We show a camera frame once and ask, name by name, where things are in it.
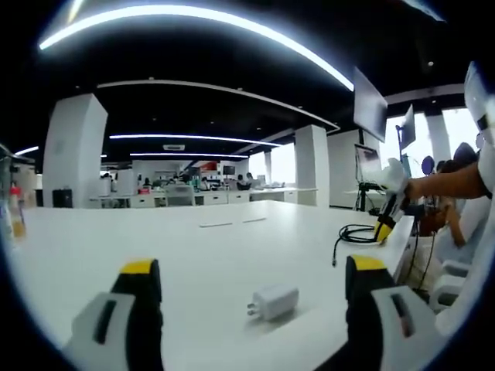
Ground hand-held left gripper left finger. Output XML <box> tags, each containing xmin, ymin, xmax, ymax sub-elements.
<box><xmin>63</xmin><ymin>258</ymin><xmax>166</xmax><ymax>371</ymax></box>

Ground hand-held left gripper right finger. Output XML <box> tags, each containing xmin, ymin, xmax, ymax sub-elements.
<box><xmin>345</xmin><ymin>254</ymin><xmax>446</xmax><ymax>371</ymax></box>

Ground black Type-C cable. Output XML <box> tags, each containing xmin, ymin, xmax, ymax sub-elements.
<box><xmin>331</xmin><ymin>224</ymin><xmax>384</xmax><ymax>267</ymax></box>

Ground white charger adapter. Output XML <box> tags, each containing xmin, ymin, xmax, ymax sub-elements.
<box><xmin>247</xmin><ymin>284</ymin><xmax>299</xmax><ymax>321</ymax></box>

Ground white desk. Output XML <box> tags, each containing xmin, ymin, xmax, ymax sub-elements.
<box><xmin>7</xmin><ymin>199</ymin><xmax>417</xmax><ymax>371</ymax></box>

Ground monitor on tripod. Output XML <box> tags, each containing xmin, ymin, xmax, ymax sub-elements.
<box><xmin>354</xmin><ymin>143</ymin><xmax>384</xmax><ymax>182</ymax></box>

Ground black tripod stand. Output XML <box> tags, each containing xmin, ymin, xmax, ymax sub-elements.
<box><xmin>355</xmin><ymin>180</ymin><xmax>387</xmax><ymax>214</ymax></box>

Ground small monitor on pole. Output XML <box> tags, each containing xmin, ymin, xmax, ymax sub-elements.
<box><xmin>396</xmin><ymin>104</ymin><xmax>417</xmax><ymax>155</ymax></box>

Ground large hanging monitor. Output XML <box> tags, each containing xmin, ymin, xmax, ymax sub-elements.
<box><xmin>352</xmin><ymin>66</ymin><xmax>388</xmax><ymax>143</ymax></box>

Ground white chair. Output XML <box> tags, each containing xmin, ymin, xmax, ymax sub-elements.
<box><xmin>428</xmin><ymin>192</ymin><xmax>495</xmax><ymax>314</ymax></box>

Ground white square pillar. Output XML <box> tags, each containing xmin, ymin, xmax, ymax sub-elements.
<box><xmin>294</xmin><ymin>124</ymin><xmax>329</xmax><ymax>208</ymax></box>
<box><xmin>42</xmin><ymin>93</ymin><xmax>108</xmax><ymax>209</ymax></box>

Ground black box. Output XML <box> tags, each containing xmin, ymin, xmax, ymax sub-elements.
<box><xmin>52</xmin><ymin>188</ymin><xmax>74</xmax><ymax>209</ymax></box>

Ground orange bottle with red cap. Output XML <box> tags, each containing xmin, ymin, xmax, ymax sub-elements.
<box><xmin>9</xmin><ymin>181</ymin><xmax>26</xmax><ymax>239</ymax></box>

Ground grey mesh office chair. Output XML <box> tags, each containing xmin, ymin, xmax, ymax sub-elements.
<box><xmin>166</xmin><ymin>185</ymin><xmax>196</xmax><ymax>207</ymax></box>

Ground row of white office desks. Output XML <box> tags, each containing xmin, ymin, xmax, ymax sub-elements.
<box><xmin>89</xmin><ymin>187</ymin><xmax>318</xmax><ymax>209</ymax></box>

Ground short ceiling light strip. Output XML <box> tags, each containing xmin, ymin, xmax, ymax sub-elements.
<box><xmin>129</xmin><ymin>152</ymin><xmax>248</xmax><ymax>159</ymax></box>

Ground straight ceiling light strip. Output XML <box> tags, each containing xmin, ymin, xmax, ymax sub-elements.
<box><xmin>109</xmin><ymin>134</ymin><xmax>283</xmax><ymax>148</ymax></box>

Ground long curved ceiling light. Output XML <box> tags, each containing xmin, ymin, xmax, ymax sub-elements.
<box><xmin>38</xmin><ymin>4</ymin><xmax>355</xmax><ymax>92</ymax></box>

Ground black right gripper wire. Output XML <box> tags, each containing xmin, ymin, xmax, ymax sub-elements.
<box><xmin>408</xmin><ymin>214</ymin><xmax>438</xmax><ymax>289</ymax></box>

